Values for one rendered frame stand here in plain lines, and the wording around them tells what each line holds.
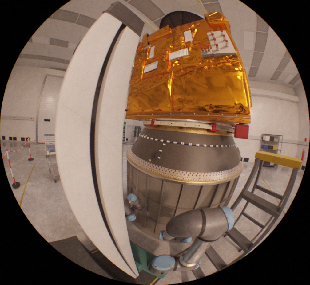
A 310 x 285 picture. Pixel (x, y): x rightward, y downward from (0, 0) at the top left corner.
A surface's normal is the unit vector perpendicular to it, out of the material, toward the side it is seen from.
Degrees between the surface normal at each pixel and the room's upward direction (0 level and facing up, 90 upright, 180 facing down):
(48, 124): 90
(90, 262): 0
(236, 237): 0
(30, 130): 90
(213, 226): 55
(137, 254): 0
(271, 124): 90
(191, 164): 62
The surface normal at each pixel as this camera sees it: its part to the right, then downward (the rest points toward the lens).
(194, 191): -0.21, 0.00
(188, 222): -0.54, -0.76
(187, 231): -0.55, -0.36
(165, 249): 0.09, -1.00
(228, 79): -0.63, -0.04
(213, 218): 0.01, -0.90
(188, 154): -0.22, -0.47
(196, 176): -0.07, -0.72
